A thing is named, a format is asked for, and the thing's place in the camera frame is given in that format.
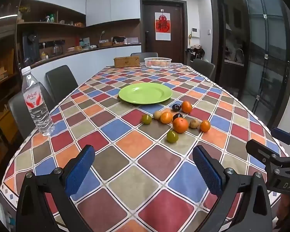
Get dark grey dining chair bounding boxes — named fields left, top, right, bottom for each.
left=130, top=52, right=159, bottom=60
left=192, top=58, right=216, bottom=81
left=45, top=65, right=79, bottom=104
left=8, top=82, right=56, bottom=141

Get white plastic basket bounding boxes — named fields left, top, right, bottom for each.
left=144, top=57, right=172, bottom=68

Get pile of bags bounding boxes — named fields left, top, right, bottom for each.
left=186, top=45, right=206, bottom=63

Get colourful checked tablecloth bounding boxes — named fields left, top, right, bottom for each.
left=0, top=63, right=290, bottom=232

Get clear plastic water bottle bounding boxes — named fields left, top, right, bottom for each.
left=21, top=66, right=55, bottom=136

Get large orange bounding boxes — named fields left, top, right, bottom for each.
left=173, top=117, right=189, bottom=133

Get black coffee machine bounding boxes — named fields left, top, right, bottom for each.
left=22, top=31, right=40, bottom=61

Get dark brown door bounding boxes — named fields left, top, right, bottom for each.
left=141, top=0, right=186, bottom=63

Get green plate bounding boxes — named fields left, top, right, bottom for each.
left=118, top=83, right=173, bottom=105

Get red and white door poster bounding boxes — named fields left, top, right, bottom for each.
left=155, top=12, right=171, bottom=41

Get woven wicker box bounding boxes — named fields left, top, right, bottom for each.
left=113, top=56, right=140, bottom=68

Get white upper cabinets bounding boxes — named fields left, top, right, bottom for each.
left=22, top=0, right=141, bottom=27

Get glass sliding door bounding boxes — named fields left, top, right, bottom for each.
left=240, top=0, right=290, bottom=131

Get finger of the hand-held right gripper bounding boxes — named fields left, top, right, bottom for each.
left=246, top=139, right=284, bottom=174
left=271, top=127, right=290, bottom=155

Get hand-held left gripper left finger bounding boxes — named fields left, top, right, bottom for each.
left=16, top=144, right=96, bottom=232

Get white counter cabinet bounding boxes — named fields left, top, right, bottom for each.
left=26, top=44, right=142, bottom=84

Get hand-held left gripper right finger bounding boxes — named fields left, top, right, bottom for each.
left=192, top=145, right=273, bottom=232

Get wooden wall shelf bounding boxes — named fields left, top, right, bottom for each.
left=16, top=0, right=87, bottom=29

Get medium orange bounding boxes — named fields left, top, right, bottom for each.
left=181, top=101, right=193, bottom=114

